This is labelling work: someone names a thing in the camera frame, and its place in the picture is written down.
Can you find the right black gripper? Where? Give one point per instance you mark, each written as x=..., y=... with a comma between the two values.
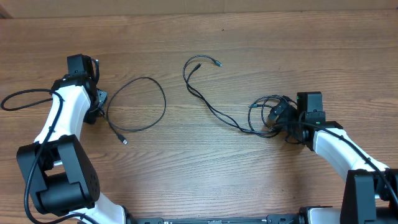
x=288, y=112

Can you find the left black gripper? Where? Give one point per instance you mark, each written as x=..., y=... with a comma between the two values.
x=92, y=115

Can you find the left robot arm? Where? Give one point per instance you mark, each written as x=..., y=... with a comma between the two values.
x=59, y=177

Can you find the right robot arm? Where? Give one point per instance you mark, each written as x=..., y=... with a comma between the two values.
x=370, y=194

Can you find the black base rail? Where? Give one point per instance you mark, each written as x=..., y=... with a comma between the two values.
x=214, y=221

